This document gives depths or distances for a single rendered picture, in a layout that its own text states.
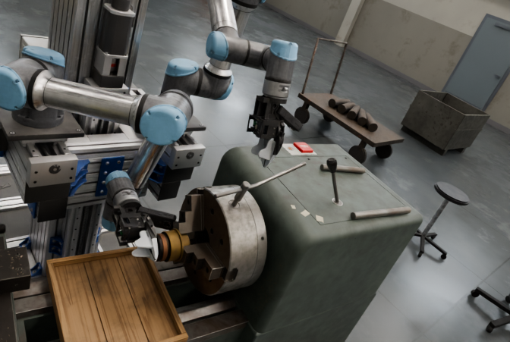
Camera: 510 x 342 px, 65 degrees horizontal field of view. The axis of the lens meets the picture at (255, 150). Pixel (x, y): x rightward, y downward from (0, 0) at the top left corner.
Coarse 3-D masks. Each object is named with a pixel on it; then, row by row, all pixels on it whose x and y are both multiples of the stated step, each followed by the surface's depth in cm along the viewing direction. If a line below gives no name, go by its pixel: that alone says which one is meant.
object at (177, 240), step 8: (168, 232) 112; (176, 232) 112; (160, 240) 108; (168, 240) 110; (176, 240) 110; (184, 240) 113; (160, 248) 108; (168, 248) 109; (176, 248) 110; (160, 256) 108; (168, 256) 110; (176, 256) 110
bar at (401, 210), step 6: (372, 210) 128; (378, 210) 129; (384, 210) 130; (390, 210) 132; (396, 210) 133; (402, 210) 135; (408, 210) 137; (354, 216) 122; (360, 216) 123; (366, 216) 125; (372, 216) 127; (378, 216) 129
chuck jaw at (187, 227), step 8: (200, 192) 119; (192, 200) 115; (200, 200) 117; (192, 208) 115; (200, 208) 117; (184, 216) 114; (192, 216) 115; (200, 216) 117; (176, 224) 114; (184, 224) 114; (192, 224) 115; (200, 224) 117; (184, 232) 114
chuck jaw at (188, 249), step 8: (184, 248) 111; (192, 248) 112; (200, 248) 113; (208, 248) 114; (184, 256) 110; (192, 256) 111; (200, 256) 109; (208, 256) 110; (216, 256) 111; (192, 264) 111; (200, 264) 110; (208, 264) 108; (216, 264) 109; (208, 272) 108; (216, 272) 108; (224, 272) 109; (232, 272) 109; (224, 280) 109
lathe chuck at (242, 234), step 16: (192, 192) 123; (208, 192) 116; (208, 208) 116; (224, 208) 110; (240, 208) 113; (208, 224) 116; (224, 224) 109; (240, 224) 110; (208, 240) 125; (224, 240) 109; (240, 240) 108; (256, 240) 111; (224, 256) 109; (240, 256) 108; (256, 256) 112; (192, 272) 124; (240, 272) 110; (208, 288) 116; (224, 288) 111
